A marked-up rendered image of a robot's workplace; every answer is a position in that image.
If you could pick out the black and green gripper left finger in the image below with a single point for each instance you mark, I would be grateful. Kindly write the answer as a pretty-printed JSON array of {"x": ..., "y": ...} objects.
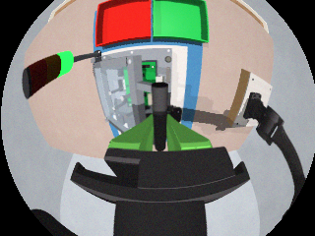
[{"x": 136, "y": 137}]

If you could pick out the green circuit board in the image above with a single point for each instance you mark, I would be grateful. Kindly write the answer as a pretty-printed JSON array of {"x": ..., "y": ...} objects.
[{"x": 149, "y": 75}]

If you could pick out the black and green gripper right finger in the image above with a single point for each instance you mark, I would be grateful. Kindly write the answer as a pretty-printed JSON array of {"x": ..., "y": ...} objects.
[{"x": 180, "y": 137}]

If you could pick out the red open tray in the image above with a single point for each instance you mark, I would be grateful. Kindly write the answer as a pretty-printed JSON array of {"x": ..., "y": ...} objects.
[{"x": 122, "y": 20}]

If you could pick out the green bin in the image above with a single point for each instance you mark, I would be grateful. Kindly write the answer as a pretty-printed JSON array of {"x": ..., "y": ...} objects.
[{"x": 181, "y": 17}]

